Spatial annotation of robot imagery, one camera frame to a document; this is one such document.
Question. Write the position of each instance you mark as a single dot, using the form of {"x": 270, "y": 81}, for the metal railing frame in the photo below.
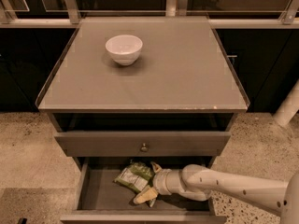
{"x": 221, "y": 14}

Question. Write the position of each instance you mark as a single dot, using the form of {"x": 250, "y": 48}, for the grey drawer cabinet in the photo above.
{"x": 182, "y": 81}

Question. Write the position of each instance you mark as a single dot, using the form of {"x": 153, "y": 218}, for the grey open middle drawer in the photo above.
{"x": 99, "y": 200}

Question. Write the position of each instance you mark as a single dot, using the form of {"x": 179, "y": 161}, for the grey top drawer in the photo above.
{"x": 127, "y": 144}

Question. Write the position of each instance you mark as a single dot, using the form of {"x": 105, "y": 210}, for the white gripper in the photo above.
{"x": 159, "y": 182}

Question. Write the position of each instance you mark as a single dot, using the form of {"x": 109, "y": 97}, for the white ceramic bowl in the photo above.
{"x": 124, "y": 49}

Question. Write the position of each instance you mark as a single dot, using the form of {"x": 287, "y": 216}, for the round metal drawer knob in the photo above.
{"x": 144, "y": 147}

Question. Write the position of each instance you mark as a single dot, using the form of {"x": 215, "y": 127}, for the green jalapeno chip bag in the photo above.
{"x": 135, "y": 177}

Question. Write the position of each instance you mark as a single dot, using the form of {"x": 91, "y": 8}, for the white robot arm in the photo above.
{"x": 195, "y": 182}

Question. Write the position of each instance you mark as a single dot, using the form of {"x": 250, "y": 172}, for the white cylindrical post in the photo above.
{"x": 289, "y": 107}

